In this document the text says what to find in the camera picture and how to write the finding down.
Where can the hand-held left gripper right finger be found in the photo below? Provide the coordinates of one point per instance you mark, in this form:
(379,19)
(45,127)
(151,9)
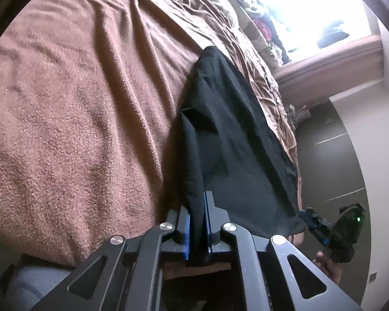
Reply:
(208,223)

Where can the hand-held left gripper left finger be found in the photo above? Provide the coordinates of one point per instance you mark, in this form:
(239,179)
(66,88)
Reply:
(187,236)

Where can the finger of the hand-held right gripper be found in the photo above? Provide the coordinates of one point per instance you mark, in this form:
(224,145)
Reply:
(316,218)
(319,235)

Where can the black pants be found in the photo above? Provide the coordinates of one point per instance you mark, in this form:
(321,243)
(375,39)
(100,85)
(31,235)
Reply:
(233,136)

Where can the person's right hand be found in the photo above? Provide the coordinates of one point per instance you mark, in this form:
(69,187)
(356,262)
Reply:
(327,264)

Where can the brown patterned bedspread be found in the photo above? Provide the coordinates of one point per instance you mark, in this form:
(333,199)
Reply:
(262,87)

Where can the pink window ledge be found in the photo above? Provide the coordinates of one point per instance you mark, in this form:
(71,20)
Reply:
(327,61)

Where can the person's grey clothed leg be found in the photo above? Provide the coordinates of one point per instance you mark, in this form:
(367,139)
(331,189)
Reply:
(29,285)

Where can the brown fleece blanket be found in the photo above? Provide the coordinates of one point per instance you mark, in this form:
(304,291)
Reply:
(84,103)

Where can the pile of clothes at window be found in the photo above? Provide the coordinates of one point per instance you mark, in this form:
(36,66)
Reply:
(262,22)

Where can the bright window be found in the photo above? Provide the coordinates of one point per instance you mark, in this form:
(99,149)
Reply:
(295,0)

